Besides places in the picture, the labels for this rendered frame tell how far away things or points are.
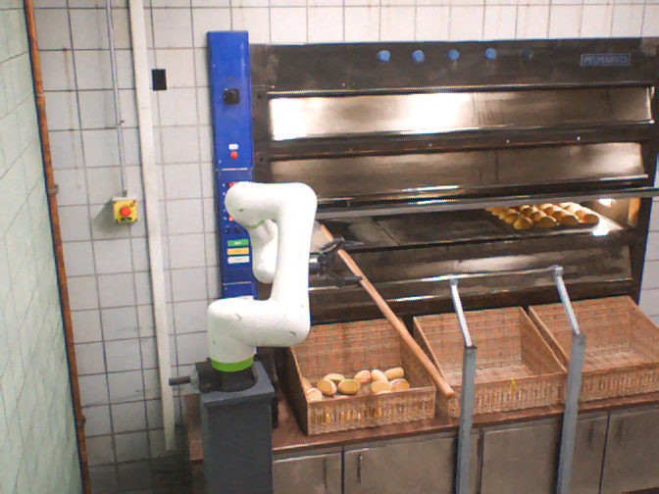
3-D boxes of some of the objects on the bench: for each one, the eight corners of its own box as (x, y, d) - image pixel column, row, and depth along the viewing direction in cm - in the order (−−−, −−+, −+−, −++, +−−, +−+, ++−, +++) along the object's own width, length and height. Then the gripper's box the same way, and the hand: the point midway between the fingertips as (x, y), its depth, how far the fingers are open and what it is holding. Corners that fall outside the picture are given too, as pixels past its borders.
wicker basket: (522, 357, 378) (526, 305, 369) (622, 344, 391) (628, 294, 383) (575, 405, 333) (581, 347, 325) (685, 388, 346) (694, 333, 338)
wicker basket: (284, 382, 354) (282, 327, 346) (399, 368, 367) (401, 315, 358) (306, 437, 309) (305, 376, 301) (436, 419, 322) (439, 361, 313)
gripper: (303, 229, 281) (360, 225, 285) (304, 293, 289) (359, 288, 293) (307, 235, 274) (365, 231, 278) (308, 300, 282) (364, 295, 286)
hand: (359, 261), depth 285 cm, fingers open, 13 cm apart
